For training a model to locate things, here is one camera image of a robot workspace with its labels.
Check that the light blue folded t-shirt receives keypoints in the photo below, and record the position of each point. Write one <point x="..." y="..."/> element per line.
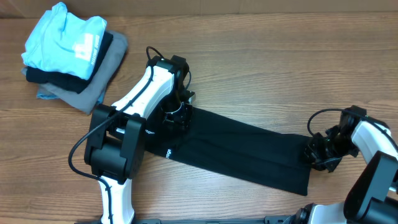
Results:
<point x="62" y="42"/>

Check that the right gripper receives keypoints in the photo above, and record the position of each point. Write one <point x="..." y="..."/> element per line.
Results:
<point x="312" y="151"/>

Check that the black folded shirt in stack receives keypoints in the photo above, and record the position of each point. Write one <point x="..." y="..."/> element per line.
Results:
<point x="66" y="81"/>

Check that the grey folded shirt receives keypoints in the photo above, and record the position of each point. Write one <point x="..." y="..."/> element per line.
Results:
<point x="108" y="67"/>

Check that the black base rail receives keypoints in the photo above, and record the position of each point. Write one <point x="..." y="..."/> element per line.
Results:
<point x="266" y="220"/>

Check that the black t-shirt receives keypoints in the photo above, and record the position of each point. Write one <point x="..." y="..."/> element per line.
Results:
<point x="229" y="147"/>

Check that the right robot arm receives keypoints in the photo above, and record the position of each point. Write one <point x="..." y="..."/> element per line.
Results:
<point x="368" y="200"/>

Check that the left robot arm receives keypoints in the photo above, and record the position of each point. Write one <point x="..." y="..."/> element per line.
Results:
<point x="115" y="148"/>

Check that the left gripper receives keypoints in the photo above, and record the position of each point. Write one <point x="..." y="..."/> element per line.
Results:
<point x="182" y="120"/>

